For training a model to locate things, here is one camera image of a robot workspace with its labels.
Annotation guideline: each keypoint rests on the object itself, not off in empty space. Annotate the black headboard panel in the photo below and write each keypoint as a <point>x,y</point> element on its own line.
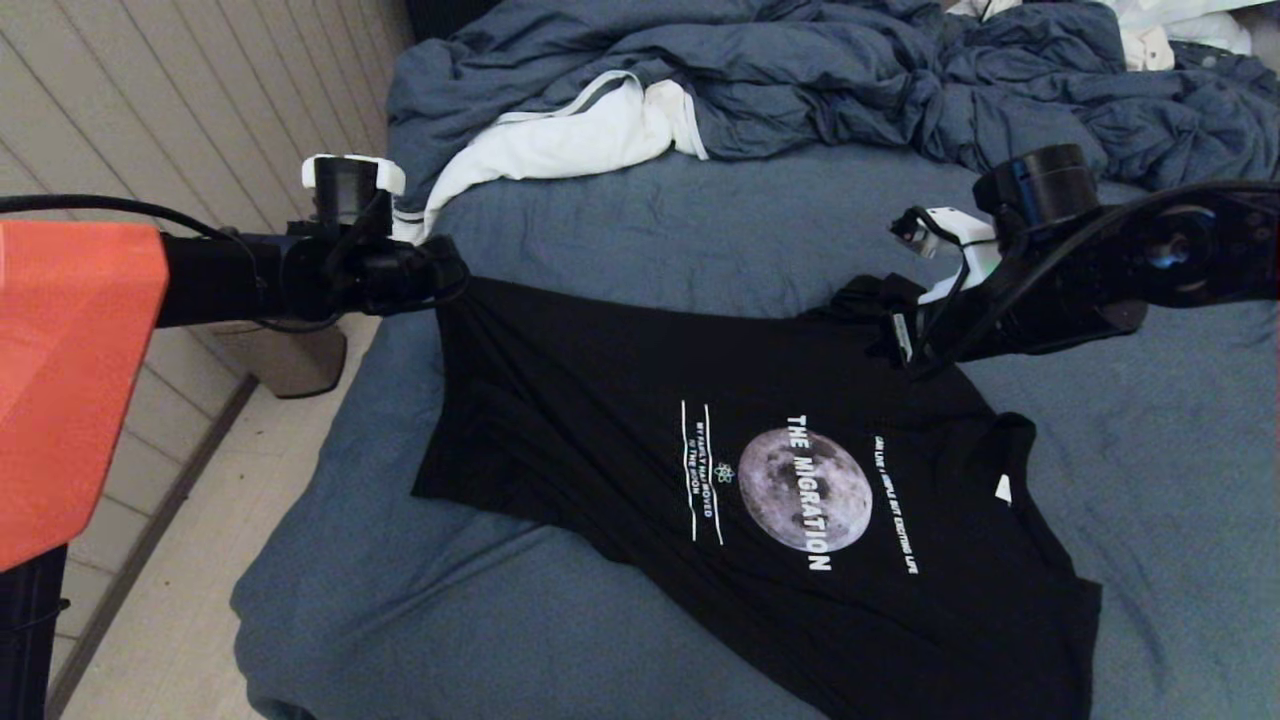
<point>440,18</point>

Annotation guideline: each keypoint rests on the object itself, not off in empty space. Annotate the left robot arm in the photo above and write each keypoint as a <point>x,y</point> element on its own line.
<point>80,350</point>

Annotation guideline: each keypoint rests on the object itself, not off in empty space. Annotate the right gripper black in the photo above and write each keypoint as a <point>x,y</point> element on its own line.
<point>1020,320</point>

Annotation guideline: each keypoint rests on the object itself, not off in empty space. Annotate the blue bed sheet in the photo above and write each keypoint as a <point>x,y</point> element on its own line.
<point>700,230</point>

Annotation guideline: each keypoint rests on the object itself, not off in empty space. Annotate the black moon print T-shirt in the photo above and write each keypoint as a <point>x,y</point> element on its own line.
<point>800,500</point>

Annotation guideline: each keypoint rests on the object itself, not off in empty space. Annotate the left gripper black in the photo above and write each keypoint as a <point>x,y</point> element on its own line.
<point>390,275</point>

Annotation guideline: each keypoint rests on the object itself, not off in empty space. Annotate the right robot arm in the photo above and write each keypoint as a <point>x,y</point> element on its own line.
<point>1200,250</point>

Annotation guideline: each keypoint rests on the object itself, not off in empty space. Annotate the brown trash bin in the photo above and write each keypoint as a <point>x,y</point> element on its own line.
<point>300,360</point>

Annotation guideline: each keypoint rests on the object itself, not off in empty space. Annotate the right motor cylinder white bracket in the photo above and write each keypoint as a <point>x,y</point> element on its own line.
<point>1030,195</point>

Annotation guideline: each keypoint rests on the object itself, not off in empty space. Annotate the crumpled blue duvet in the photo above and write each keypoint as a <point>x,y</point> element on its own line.
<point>800,80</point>

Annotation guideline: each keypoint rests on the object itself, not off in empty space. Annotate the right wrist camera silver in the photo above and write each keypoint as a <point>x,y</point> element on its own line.
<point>915,228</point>

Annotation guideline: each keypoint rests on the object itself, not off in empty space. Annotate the white blanket grey stripe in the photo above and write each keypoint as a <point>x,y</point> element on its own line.
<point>560,140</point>

